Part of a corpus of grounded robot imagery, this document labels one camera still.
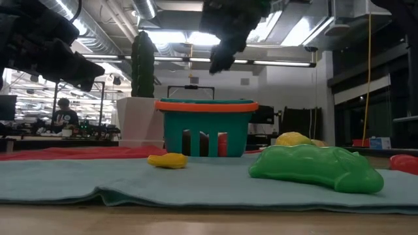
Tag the white angular planter pot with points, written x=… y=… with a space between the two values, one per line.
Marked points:
x=140 y=120

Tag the tall green cactus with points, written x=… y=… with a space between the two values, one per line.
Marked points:
x=142 y=65

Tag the dark monitor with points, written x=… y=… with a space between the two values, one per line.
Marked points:
x=8 y=107

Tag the brown toy kiwi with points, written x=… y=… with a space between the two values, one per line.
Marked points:
x=186 y=143

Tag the red bin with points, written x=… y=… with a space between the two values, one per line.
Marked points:
x=360 y=143

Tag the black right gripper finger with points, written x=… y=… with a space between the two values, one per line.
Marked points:
x=223 y=60

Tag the tan toy bread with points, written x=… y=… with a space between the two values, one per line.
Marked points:
x=321 y=143

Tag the small yellow toy banana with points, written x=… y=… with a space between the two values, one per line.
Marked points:
x=168 y=160

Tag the black rig crossbar frame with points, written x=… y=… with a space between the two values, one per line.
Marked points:
x=191 y=87

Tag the green toy cucumber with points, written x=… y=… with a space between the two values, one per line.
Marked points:
x=310 y=166

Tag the silver ventilation duct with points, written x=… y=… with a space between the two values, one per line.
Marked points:
x=143 y=8

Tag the light blue cloth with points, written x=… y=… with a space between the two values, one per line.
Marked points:
x=196 y=182

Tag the blue and white box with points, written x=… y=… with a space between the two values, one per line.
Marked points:
x=380 y=143

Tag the black tall rig frame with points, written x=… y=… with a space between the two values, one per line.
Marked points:
x=102 y=104

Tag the person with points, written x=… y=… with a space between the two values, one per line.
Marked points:
x=65 y=115

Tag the long ceiling light bar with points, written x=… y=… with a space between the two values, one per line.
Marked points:
x=277 y=62

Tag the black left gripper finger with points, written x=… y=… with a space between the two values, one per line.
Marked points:
x=75 y=65
x=84 y=85

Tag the black panel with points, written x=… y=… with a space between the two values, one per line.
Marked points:
x=300 y=124

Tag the black monitor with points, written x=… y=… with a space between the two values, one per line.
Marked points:
x=263 y=115

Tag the small red toy pepper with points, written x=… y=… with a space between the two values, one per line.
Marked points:
x=405 y=163

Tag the white planter saucer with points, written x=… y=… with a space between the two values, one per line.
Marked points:
x=140 y=144

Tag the yellow toy corn cob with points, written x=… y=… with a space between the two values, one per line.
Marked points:
x=292 y=139

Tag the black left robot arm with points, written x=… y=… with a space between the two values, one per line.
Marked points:
x=13 y=6

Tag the red cloth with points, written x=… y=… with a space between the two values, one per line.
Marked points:
x=81 y=152

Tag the red toy strawberry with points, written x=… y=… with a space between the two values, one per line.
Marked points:
x=222 y=145

